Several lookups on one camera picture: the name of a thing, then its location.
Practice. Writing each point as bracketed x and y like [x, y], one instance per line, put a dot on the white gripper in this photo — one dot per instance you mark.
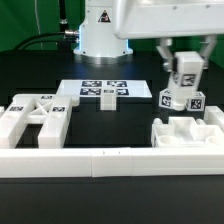
[139, 19]

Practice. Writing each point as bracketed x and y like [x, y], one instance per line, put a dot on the white chair seat part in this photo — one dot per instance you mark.
[185, 132]

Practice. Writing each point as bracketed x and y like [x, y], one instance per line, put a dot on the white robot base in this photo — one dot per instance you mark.
[97, 43]

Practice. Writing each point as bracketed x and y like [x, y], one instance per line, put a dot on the small white part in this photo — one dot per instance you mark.
[108, 102]

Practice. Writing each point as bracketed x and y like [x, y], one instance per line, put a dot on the black pole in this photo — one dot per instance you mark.
[62, 12]

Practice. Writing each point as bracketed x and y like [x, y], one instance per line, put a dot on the white fence wall right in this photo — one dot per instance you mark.
[213, 115]

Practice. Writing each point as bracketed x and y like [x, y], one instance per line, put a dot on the white fence wall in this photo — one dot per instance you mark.
[110, 162]
[213, 115]

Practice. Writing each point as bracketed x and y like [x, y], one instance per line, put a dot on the white marker base plate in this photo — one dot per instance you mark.
[95, 88]

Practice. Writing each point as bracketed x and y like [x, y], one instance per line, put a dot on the white fence wall front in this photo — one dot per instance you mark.
[110, 162]

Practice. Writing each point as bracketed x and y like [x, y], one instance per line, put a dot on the white chair back frame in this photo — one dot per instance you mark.
[51, 111]

